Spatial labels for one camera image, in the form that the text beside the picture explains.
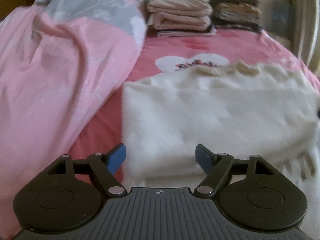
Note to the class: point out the pink floral blanket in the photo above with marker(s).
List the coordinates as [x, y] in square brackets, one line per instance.
[175, 47]

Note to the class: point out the stack of light folded clothes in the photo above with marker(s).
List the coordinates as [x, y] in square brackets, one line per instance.
[180, 12]

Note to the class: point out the pink and grey quilt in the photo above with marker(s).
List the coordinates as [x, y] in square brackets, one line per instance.
[62, 67]

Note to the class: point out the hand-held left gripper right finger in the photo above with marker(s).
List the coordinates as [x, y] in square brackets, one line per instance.
[202, 158]

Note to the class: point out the beige curtain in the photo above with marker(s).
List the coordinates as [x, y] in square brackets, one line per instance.
[305, 17]

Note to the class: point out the stack of dark folded clothes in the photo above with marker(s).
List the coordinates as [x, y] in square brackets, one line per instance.
[235, 12]

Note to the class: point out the blue water jug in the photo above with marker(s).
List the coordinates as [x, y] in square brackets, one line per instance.
[282, 17]

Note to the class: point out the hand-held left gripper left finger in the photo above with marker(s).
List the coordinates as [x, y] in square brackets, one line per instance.
[117, 157]

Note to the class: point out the white deer print sweater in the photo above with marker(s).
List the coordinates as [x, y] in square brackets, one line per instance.
[212, 112]

